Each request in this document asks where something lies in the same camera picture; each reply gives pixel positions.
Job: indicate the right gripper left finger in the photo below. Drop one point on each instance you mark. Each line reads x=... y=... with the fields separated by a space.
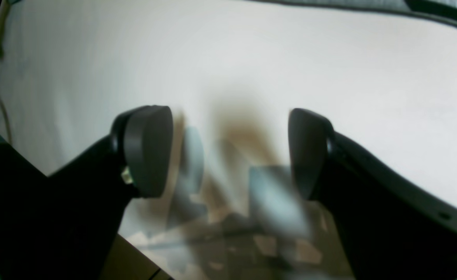
x=62 y=226

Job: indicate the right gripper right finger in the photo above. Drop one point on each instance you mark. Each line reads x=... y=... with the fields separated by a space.
x=389 y=228

